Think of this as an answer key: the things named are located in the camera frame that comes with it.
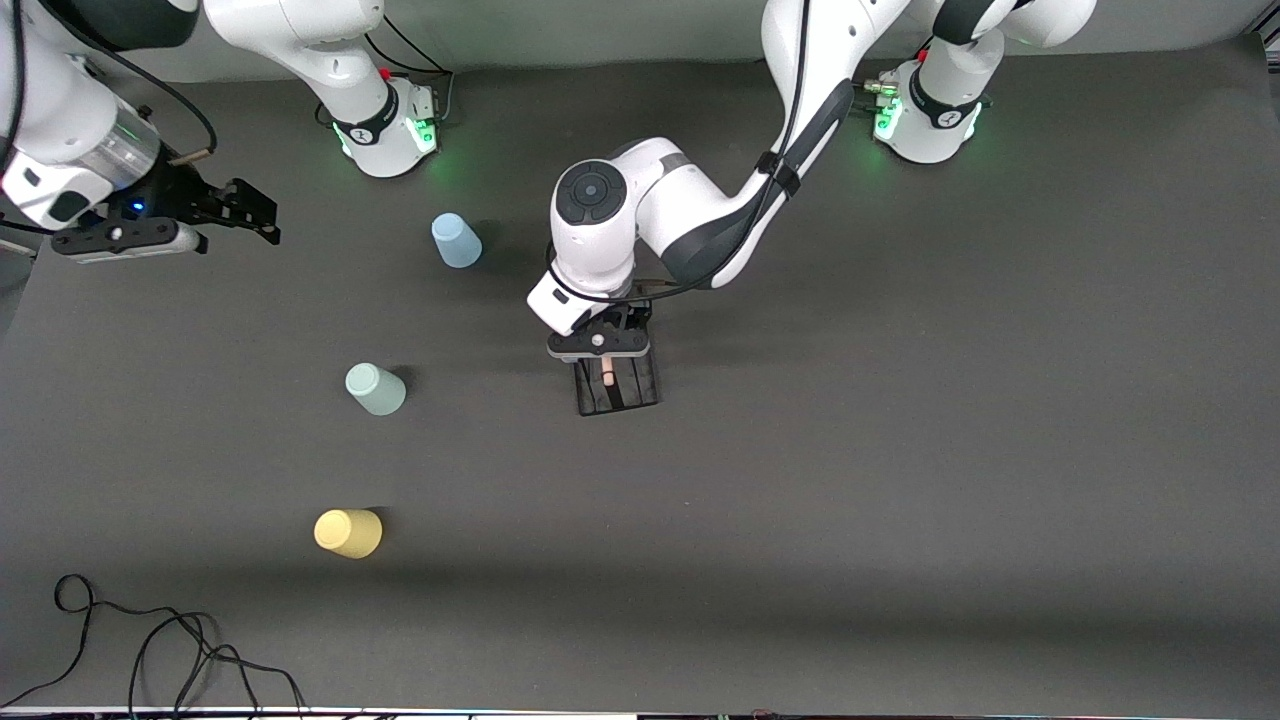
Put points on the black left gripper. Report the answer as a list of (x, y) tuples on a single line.
[(622, 319)]

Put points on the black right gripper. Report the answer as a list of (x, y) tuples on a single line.
[(180, 192)]

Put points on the pale green plastic cup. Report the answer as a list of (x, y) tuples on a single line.
[(377, 390)]

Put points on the yellow plastic cup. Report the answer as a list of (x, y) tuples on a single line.
[(348, 532)]

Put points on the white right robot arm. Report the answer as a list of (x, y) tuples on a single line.
[(340, 60)]

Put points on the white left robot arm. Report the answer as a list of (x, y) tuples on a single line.
[(650, 210)]

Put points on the light blue plastic cup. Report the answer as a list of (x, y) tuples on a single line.
[(457, 242)]

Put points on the beige tape tag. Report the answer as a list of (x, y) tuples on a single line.
[(192, 157)]

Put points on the dark grey table cloth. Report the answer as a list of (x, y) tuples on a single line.
[(800, 500)]

